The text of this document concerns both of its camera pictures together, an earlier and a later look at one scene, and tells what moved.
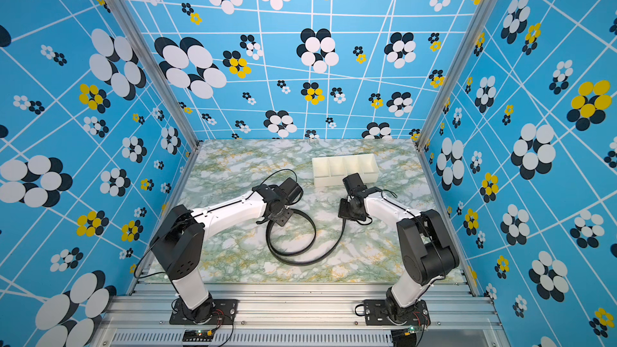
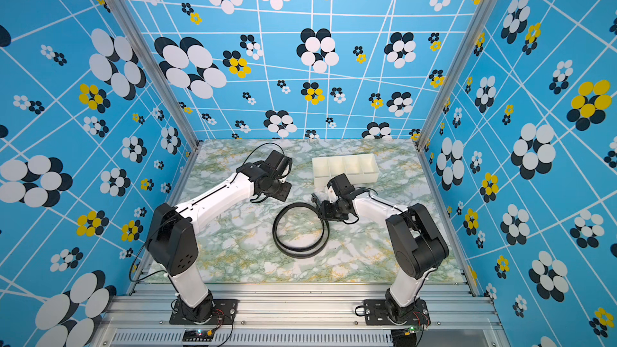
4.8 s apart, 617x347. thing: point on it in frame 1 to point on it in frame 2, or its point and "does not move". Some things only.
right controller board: [404, 337] does not move
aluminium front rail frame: [300, 315] does not move
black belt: [275, 252] to [300, 252]
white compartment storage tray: [330, 170] does not move
